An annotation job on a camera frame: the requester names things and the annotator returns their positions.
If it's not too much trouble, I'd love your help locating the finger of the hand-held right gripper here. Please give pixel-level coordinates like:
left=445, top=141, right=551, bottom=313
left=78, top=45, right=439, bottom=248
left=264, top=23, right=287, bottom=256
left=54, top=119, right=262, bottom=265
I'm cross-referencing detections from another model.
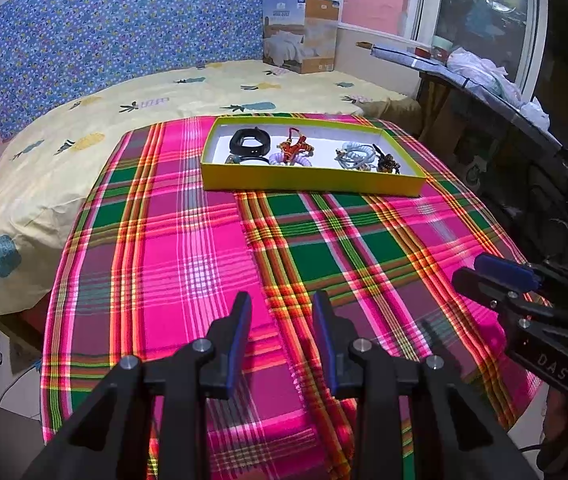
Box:
left=474, top=254, right=545, bottom=292
left=451, top=266, right=526, bottom=312

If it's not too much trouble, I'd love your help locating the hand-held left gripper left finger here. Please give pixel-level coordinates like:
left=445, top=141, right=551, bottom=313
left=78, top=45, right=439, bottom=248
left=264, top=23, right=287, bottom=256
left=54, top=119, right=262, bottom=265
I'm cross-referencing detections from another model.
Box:
left=21, top=291, right=253, bottom=480

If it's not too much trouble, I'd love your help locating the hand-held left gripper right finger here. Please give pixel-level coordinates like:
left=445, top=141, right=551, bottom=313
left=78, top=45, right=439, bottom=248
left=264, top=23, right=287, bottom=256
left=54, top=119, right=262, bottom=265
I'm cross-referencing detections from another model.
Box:
left=312, top=290, right=540, bottom=480

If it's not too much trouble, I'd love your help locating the brown bead bracelet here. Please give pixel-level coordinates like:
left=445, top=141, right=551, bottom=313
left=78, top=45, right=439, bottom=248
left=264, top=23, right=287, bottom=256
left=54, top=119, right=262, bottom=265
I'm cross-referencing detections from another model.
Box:
left=371, top=143, right=405, bottom=175

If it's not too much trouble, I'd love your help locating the yellow-green cardboard box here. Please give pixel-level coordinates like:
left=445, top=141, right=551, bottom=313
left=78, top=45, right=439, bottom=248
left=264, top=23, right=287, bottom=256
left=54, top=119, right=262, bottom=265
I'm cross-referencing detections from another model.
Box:
left=200, top=115, right=427, bottom=197

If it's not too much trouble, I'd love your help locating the light blue spiral hair tie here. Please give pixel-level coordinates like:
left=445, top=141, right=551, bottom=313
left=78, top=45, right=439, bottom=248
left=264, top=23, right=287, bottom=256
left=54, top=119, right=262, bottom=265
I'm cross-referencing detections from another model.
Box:
left=335, top=141, right=375, bottom=171

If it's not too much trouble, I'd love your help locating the lilac spiral hair tie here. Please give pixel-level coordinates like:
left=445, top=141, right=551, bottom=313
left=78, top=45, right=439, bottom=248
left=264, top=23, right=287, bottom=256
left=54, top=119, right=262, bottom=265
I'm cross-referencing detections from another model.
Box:
left=269, top=150, right=313, bottom=168

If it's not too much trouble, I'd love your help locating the black wristband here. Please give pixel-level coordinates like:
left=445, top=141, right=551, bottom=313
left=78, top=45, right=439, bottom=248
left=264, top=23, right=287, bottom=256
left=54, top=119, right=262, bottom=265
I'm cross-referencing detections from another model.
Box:
left=229, top=128, right=272, bottom=157

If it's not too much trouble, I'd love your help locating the orange beaded bracelet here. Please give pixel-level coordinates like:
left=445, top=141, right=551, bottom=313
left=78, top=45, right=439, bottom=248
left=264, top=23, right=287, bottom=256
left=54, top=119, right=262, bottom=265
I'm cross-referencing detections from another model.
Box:
left=276, top=127, right=315, bottom=163

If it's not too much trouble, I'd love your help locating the dark furniture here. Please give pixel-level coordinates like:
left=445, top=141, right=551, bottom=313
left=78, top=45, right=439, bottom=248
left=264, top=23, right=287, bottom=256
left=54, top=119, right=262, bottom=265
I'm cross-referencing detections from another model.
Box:
left=419, top=70, right=568, bottom=271

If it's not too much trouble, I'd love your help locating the pink green plaid cloth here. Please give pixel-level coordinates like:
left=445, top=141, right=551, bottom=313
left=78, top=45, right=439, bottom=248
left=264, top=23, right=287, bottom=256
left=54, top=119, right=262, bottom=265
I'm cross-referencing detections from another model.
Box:
left=38, top=115, right=545, bottom=480

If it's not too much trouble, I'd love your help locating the white plastic bag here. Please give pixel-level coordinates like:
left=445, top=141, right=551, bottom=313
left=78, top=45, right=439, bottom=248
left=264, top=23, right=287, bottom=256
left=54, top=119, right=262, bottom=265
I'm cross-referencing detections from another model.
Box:
left=446, top=47, right=524, bottom=106

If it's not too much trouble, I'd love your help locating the yellow pineapple bedsheet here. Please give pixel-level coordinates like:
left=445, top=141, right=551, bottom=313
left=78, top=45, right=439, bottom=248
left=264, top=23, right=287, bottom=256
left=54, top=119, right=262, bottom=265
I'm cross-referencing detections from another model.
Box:
left=0, top=57, right=422, bottom=318

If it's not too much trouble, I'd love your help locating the window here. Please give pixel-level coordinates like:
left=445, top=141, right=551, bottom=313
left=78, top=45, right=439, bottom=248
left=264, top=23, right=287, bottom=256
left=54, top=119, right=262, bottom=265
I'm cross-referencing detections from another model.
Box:
left=416, top=0, right=550, bottom=103

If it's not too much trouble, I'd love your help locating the printed bedding cardboard box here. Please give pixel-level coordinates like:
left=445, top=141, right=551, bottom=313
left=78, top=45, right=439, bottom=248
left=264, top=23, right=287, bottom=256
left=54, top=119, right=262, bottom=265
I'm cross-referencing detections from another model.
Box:
left=262, top=0, right=341, bottom=74

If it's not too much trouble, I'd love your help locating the blue floral headboard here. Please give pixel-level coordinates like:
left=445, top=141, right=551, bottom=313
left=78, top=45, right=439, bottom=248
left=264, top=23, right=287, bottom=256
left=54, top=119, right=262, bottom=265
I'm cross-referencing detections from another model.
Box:
left=0, top=0, right=299, bottom=141

